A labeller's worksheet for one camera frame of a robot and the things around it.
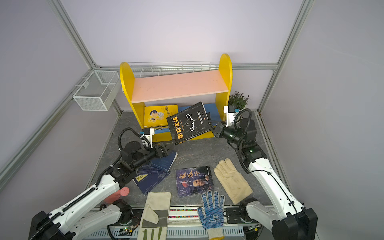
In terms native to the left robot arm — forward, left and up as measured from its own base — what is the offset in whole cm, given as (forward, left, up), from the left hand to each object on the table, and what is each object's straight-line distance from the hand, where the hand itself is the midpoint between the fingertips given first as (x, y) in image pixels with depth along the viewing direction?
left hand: (171, 144), depth 72 cm
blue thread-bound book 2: (-7, +15, -24) cm, 29 cm away
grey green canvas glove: (-30, +10, -23) cm, 39 cm away
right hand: (+4, -17, +11) cm, 21 cm away
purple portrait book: (+17, +8, -11) cm, 22 cm away
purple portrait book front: (-11, -10, -24) cm, 28 cm away
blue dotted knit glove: (-29, -19, -25) cm, 43 cm away
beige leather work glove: (-13, -33, -25) cm, 43 cm away
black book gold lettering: (+7, -9, +7) cm, 14 cm away
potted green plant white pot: (+34, -42, -6) cm, 54 cm away
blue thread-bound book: (-1, +9, -21) cm, 23 cm away
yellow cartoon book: (+24, +11, -5) cm, 27 cm away
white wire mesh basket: (+45, +51, -1) cm, 68 cm away
